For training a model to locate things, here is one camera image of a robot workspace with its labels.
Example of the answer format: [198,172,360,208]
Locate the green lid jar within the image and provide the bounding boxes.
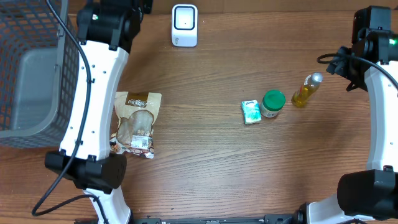
[260,90,286,118]

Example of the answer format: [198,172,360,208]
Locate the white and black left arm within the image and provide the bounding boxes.
[45,0,152,223]

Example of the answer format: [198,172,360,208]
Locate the tissue pack white green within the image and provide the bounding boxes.
[241,100,261,124]

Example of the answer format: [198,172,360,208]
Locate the dark grey plastic basket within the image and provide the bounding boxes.
[1,0,79,148]

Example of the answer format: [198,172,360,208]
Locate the yellow oil bottle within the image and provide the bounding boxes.
[291,72,323,108]

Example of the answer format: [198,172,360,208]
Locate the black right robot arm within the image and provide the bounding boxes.
[288,6,397,223]

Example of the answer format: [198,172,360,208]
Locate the brown snack bag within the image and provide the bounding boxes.
[109,91,162,159]

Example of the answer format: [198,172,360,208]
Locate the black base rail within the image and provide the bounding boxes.
[128,212,307,224]

